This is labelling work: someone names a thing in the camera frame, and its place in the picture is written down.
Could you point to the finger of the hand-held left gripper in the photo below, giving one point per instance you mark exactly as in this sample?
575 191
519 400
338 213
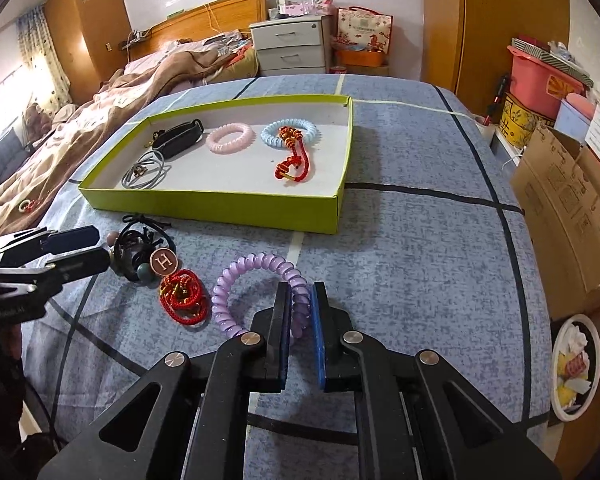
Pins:
75 238
85 262

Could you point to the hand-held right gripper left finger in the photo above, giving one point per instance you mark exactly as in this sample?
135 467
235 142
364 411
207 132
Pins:
280 340

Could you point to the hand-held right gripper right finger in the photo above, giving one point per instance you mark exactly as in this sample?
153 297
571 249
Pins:
319 345

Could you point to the thin dark hair loop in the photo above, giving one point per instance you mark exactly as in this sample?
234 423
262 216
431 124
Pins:
139 170

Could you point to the yellow-green cardboard box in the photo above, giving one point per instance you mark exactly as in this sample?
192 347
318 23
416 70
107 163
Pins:
230 210

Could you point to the black wide headband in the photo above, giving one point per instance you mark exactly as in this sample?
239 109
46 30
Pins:
180 135

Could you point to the brown fleece blanket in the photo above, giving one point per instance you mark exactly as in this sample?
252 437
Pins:
80 135

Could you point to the blue checked bedsheet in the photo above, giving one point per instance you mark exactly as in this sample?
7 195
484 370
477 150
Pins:
420 285

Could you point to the brown teddy bear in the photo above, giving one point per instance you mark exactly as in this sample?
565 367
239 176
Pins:
35 117

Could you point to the patterned curtain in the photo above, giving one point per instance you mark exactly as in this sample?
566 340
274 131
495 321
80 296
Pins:
42 55

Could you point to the white power strip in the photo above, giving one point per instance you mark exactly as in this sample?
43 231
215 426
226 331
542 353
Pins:
132 37

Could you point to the wooden wardrobe with star marks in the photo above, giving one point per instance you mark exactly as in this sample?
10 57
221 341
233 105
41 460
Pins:
90 25

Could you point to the yellow pillow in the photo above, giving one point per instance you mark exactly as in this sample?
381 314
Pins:
245 62

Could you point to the white bowl of scraps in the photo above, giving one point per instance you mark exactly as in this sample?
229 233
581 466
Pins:
575 400

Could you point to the wooden headboard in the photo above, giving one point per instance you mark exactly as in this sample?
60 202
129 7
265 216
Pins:
220 15

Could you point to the red can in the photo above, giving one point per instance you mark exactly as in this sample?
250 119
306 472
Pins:
337 69

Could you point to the large cardboard box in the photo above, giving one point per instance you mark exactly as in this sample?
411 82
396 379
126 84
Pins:
565 210

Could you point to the grey drawer nightstand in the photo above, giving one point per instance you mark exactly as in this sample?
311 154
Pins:
290 55

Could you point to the orange basket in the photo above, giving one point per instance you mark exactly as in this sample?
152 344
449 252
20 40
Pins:
360 57

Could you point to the yellow patterned box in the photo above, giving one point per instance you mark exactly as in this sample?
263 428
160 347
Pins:
517 120

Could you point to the red black stick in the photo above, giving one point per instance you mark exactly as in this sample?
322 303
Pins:
497 95

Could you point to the red patterned gift bag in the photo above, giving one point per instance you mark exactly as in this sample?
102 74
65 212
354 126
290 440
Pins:
365 27

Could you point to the clutter of small toiletries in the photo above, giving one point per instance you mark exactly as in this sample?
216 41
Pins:
302 7

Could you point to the pink plastic bucket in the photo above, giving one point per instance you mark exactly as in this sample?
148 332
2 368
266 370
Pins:
535 85

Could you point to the lavender box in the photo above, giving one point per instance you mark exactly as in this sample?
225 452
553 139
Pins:
572 115

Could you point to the striped gift box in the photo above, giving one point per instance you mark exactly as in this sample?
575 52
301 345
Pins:
545 57

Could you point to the tall plain wooden wardrobe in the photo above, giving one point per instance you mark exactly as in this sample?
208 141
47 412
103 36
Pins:
505 25

